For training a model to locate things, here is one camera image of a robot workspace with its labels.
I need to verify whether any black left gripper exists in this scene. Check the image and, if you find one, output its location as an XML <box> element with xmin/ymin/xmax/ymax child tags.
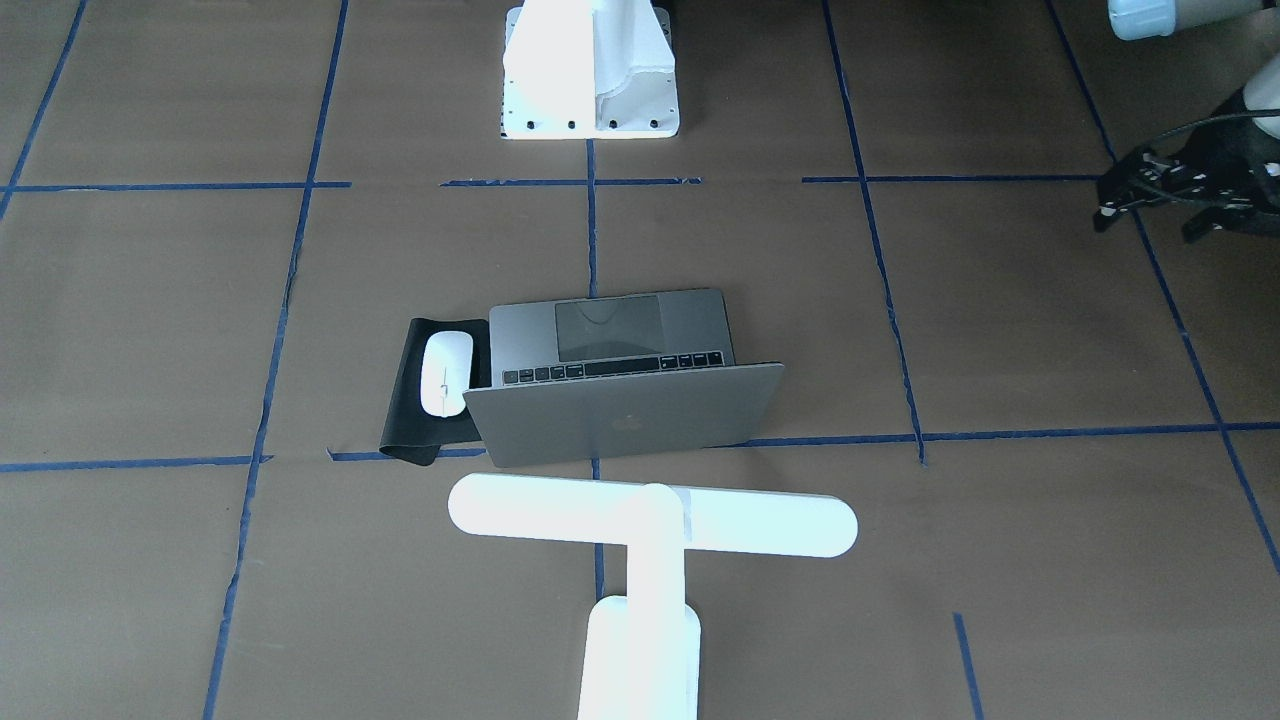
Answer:
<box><xmin>1092</xmin><ymin>88</ymin><xmax>1279</xmax><ymax>243</ymax></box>

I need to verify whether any grey laptop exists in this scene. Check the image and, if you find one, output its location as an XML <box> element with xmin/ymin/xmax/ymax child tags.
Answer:
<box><xmin>465</xmin><ymin>288</ymin><xmax>785</xmax><ymax>468</ymax></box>

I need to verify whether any white computer mouse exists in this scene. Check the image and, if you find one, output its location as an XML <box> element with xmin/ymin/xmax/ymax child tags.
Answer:
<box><xmin>419</xmin><ymin>331</ymin><xmax>474</xmax><ymax>418</ymax></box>

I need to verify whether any white desk lamp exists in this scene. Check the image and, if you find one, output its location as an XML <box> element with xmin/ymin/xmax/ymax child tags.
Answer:
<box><xmin>448</xmin><ymin>473</ymin><xmax>859</xmax><ymax>719</ymax></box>

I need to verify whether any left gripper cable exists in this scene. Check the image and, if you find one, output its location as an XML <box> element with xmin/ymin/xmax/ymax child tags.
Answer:
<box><xmin>1140</xmin><ymin>108</ymin><xmax>1280</xmax><ymax>181</ymax></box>

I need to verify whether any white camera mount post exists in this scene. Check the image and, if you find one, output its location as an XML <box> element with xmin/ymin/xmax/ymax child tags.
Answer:
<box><xmin>500</xmin><ymin>1</ymin><xmax>681</xmax><ymax>141</ymax></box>

